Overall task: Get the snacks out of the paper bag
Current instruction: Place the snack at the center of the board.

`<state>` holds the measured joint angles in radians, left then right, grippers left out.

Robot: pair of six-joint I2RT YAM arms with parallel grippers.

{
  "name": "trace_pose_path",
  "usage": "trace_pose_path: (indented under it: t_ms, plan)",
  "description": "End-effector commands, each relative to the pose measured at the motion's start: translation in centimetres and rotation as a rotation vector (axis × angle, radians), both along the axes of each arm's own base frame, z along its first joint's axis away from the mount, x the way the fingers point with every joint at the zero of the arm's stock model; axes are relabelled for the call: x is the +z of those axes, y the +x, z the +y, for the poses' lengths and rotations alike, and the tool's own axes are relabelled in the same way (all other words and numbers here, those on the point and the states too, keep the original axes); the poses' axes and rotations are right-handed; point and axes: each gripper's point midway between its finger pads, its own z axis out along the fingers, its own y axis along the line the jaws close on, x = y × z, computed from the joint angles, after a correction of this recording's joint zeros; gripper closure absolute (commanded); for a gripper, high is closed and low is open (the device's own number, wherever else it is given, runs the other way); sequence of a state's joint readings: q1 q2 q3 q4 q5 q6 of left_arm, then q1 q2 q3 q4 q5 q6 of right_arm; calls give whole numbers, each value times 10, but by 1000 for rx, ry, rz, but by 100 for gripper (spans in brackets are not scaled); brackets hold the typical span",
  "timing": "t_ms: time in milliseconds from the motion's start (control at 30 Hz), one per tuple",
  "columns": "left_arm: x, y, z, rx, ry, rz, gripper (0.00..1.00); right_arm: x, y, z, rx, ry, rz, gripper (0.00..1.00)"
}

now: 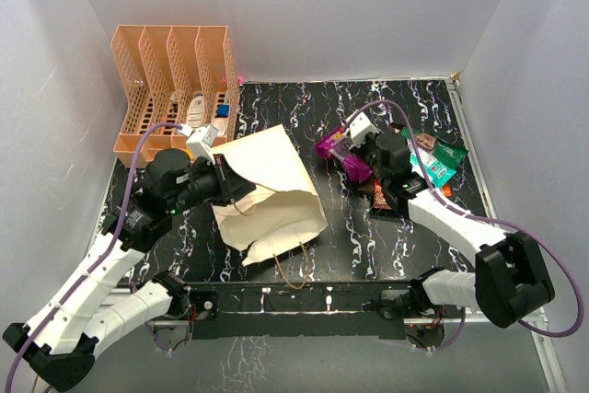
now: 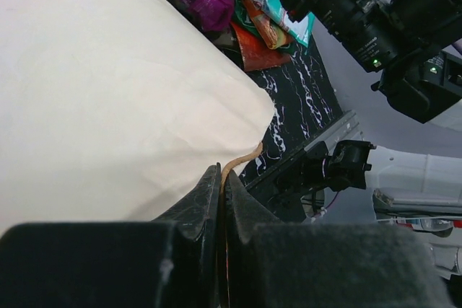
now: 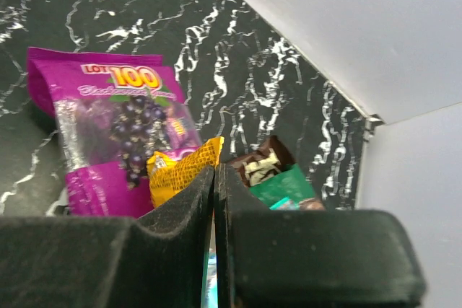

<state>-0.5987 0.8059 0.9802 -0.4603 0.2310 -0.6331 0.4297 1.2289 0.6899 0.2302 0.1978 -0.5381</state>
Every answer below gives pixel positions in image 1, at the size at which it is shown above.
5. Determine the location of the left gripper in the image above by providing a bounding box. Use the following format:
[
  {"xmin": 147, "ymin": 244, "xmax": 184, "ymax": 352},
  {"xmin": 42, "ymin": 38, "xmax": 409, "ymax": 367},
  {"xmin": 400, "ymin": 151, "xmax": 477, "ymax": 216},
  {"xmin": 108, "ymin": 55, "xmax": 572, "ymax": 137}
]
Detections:
[{"xmin": 167, "ymin": 153, "xmax": 256, "ymax": 214}]

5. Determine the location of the purple snack bag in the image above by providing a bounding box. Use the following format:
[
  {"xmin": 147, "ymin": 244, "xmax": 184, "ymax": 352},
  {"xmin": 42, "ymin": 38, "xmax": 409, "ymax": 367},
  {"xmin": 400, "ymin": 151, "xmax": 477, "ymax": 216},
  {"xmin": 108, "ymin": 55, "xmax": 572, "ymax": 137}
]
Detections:
[{"xmin": 315, "ymin": 128, "xmax": 372, "ymax": 182}]

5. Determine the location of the brown Kettle chips bag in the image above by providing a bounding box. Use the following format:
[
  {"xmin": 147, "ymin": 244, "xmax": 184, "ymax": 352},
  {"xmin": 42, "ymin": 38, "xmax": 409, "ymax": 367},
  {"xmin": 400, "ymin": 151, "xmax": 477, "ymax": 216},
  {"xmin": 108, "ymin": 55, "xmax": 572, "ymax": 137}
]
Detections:
[{"xmin": 356, "ymin": 122, "xmax": 404, "ymax": 194}]

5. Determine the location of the brown paper bag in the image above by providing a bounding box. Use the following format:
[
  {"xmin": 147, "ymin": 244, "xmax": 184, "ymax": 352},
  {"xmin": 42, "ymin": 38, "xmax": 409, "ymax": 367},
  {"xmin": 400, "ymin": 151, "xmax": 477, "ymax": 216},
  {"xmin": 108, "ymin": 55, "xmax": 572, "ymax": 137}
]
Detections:
[{"xmin": 213, "ymin": 125, "xmax": 328, "ymax": 267}]

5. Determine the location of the orange chips bag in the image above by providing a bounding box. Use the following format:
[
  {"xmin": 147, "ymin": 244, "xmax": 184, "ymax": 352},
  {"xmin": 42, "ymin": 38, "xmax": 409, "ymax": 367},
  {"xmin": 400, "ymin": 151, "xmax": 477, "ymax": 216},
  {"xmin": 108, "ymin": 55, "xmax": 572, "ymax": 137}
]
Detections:
[{"xmin": 371, "ymin": 180, "xmax": 399, "ymax": 216}]

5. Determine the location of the green snack bag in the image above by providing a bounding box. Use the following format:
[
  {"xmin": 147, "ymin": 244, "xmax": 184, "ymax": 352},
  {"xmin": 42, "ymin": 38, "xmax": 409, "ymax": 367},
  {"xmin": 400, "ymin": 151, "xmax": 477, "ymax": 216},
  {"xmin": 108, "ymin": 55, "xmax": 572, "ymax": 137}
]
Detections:
[{"xmin": 414, "ymin": 131, "xmax": 468, "ymax": 169}]

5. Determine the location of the teal snack pack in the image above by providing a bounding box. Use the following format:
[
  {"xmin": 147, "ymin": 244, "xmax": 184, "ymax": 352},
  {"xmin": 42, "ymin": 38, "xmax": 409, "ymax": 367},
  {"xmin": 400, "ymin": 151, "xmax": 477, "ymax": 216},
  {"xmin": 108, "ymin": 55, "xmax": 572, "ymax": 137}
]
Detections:
[{"xmin": 410, "ymin": 148, "xmax": 456, "ymax": 188}]

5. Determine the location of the orange candy pack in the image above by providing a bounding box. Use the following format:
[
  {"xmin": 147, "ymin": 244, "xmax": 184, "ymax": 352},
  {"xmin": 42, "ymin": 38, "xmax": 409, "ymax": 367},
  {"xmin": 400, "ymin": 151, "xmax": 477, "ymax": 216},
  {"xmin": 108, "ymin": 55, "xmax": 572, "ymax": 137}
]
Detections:
[{"xmin": 441, "ymin": 184, "xmax": 453, "ymax": 198}]

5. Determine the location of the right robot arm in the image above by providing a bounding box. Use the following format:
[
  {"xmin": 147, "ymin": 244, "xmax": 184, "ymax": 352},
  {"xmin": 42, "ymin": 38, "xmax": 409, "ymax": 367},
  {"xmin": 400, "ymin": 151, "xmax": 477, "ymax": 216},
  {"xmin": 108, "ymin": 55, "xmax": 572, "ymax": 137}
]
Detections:
[{"xmin": 352, "ymin": 133, "xmax": 555, "ymax": 329}]

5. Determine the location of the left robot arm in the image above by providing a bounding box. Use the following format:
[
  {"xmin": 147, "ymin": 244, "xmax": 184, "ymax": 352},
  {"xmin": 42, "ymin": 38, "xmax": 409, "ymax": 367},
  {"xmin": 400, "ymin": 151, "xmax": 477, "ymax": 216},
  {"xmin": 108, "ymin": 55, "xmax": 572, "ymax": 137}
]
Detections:
[{"xmin": 3, "ymin": 148, "xmax": 256, "ymax": 392}]

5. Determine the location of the white box red label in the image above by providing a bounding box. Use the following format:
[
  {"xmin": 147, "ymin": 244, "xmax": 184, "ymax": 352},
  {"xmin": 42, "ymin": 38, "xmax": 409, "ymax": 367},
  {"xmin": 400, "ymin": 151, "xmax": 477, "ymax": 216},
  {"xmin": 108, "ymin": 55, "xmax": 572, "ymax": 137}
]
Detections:
[{"xmin": 212, "ymin": 117, "xmax": 229, "ymax": 137}]

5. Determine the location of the blue stamp block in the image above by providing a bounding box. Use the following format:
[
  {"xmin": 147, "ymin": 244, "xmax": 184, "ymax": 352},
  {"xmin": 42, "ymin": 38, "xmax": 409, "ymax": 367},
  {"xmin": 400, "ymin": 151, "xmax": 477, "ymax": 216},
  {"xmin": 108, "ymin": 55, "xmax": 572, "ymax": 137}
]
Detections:
[{"xmin": 216, "ymin": 104, "xmax": 230, "ymax": 118}]

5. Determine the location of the white bottle with label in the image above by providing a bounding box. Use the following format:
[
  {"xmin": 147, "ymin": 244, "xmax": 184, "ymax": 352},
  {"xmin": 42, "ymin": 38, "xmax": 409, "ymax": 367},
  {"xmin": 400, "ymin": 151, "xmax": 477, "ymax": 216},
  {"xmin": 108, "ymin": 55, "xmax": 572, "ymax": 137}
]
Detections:
[{"xmin": 186, "ymin": 92, "xmax": 208, "ymax": 129}]

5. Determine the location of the orange plastic file organizer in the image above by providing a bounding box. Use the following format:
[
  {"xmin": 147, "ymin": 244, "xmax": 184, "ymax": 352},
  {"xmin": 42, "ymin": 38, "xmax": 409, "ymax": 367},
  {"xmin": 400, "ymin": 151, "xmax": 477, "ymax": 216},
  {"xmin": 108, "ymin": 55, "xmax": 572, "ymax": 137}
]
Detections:
[{"xmin": 111, "ymin": 25, "xmax": 240, "ymax": 168}]

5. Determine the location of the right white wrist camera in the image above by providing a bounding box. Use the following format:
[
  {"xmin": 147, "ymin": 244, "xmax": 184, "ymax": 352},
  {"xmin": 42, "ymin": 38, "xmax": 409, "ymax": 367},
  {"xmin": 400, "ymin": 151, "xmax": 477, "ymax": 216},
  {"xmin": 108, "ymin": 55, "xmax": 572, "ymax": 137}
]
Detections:
[{"xmin": 346, "ymin": 112, "xmax": 380, "ymax": 147}]

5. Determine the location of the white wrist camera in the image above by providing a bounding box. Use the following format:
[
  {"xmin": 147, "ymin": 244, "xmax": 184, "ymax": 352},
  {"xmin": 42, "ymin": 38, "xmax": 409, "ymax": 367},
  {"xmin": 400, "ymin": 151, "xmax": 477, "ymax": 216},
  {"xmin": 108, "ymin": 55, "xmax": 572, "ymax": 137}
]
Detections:
[
  {"xmin": 346, "ymin": 112, "xmax": 380, "ymax": 147},
  {"xmin": 179, "ymin": 123, "xmax": 218, "ymax": 164}
]

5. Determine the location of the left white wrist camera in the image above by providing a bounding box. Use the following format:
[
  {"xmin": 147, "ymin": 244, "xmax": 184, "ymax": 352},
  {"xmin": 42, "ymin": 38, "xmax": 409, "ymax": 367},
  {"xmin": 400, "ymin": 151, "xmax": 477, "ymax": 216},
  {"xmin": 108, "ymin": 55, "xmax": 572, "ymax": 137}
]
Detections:
[{"xmin": 179, "ymin": 123, "xmax": 218, "ymax": 164}]

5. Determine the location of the aluminium frame rail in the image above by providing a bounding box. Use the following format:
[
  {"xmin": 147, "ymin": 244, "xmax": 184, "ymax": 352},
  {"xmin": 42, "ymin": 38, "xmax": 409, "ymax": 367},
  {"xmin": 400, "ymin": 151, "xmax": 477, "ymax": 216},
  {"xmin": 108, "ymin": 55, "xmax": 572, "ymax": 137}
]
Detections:
[{"xmin": 36, "ymin": 73, "xmax": 570, "ymax": 393}]

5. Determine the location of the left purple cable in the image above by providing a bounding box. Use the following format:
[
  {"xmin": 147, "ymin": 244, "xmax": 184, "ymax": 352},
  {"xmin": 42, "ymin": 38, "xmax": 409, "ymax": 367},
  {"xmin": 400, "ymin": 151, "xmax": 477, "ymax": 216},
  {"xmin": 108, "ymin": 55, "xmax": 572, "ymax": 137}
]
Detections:
[{"xmin": 5, "ymin": 121, "xmax": 190, "ymax": 393}]

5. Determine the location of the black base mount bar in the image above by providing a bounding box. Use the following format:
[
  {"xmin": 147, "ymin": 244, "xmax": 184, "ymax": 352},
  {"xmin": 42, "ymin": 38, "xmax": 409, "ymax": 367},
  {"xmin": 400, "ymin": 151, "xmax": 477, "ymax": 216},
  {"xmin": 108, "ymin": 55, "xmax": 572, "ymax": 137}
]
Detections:
[{"xmin": 183, "ymin": 280, "xmax": 466, "ymax": 341}]

